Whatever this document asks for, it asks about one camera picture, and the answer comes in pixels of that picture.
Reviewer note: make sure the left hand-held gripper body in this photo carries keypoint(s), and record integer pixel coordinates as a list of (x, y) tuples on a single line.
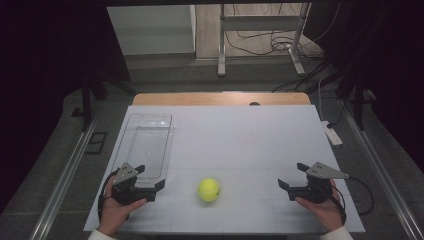
[(125, 191)]

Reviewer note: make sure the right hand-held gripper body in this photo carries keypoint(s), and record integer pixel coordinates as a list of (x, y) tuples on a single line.
[(316, 190)]

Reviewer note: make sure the clear plastic container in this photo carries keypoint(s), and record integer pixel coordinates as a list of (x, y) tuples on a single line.
[(150, 143)]

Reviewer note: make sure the yellow tennis ball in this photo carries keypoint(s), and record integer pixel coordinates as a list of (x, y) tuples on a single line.
[(208, 189)]

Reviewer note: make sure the person's left hand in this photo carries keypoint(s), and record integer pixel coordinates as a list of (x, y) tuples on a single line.
[(115, 213)]

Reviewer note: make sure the person's right hand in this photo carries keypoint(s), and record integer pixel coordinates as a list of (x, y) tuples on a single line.
[(325, 213)]

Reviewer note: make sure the white power strip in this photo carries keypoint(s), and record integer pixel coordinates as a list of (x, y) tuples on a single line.
[(331, 133)]

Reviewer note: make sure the white board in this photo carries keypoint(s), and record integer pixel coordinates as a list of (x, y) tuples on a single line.
[(246, 143)]

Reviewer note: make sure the black stand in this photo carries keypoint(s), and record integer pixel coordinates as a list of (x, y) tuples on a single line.
[(87, 100), (358, 100)]

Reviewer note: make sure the wooden table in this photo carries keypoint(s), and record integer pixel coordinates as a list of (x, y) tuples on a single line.
[(216, 99)]

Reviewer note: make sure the dark curtain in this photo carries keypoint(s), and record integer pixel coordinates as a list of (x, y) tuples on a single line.
[(50, 66), (383, 66)]

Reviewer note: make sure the white cabinet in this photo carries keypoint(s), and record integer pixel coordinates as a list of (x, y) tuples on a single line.
[(153, 30)]

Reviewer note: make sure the black floor frame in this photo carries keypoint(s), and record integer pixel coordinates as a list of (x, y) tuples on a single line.
[(96, 142)]

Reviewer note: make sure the aluminium rail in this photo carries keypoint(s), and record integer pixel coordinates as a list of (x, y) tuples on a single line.
[(383, 173), (63, 176)]

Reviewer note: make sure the grey metal desk frame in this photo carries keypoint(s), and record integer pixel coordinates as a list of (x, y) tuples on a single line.
[(260, 23)]

